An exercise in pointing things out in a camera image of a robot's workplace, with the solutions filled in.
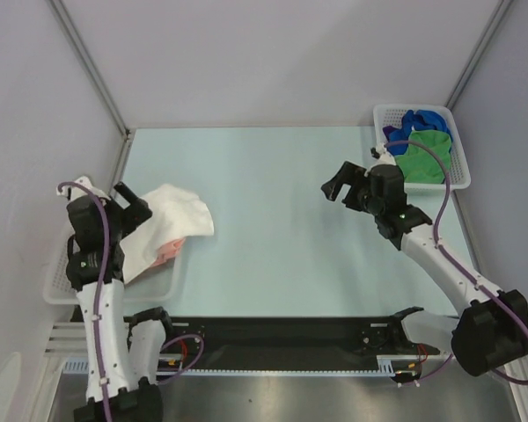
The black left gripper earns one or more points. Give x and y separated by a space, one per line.
132 215

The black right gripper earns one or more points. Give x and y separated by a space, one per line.
352 190

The white towel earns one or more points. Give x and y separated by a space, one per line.
177 213

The pink towel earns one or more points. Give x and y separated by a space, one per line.
169 251

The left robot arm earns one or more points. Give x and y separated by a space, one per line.
128 391

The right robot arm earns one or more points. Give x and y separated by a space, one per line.
492 325

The white basket with towels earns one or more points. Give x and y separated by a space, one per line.
459 174

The green towel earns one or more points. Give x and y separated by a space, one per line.
418 165

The blue towel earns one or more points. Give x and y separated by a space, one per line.
421 120

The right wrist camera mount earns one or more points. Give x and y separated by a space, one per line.
382 156

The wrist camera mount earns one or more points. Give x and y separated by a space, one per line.
82 186
382 156

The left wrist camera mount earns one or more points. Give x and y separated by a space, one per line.
82 186

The aluminium rail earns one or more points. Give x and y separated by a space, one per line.
67 339

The grey slotted cable duct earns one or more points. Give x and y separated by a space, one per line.
76 366

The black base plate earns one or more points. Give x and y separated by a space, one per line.
268 344

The left aluminium frame post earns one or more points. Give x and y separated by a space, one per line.
84 57

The aluminium frame post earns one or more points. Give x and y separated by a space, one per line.
490 31
84 57

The right aluminium frame post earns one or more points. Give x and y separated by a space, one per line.
490 31

